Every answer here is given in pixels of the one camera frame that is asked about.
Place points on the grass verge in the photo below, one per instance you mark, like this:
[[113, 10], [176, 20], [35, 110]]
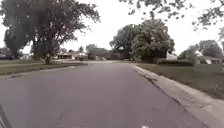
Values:
[[20, 67]]

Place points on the grass lawn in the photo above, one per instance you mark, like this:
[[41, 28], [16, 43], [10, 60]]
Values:
[[200, 76]]

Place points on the dark green tree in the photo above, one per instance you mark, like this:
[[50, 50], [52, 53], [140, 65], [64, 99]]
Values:
[[122, 40]]

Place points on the low house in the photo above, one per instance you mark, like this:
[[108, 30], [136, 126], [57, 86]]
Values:
[[68, 55]]

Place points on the white house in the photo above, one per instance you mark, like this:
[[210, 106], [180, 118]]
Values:
[[208, 60]]

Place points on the large round green tree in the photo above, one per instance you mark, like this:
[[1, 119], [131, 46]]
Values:
[[151, 40]]

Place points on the large dark tree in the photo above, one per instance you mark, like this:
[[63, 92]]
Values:
[[46, 23]]

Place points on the grey asphalt road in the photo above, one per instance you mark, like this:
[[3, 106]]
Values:
[[100, 96]]

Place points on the trimmed green hedge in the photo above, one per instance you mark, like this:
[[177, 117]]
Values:
[[175, 62]]

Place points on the overhanging tree branches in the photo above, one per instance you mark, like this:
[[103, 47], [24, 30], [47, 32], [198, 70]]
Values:
[[186, 10]]

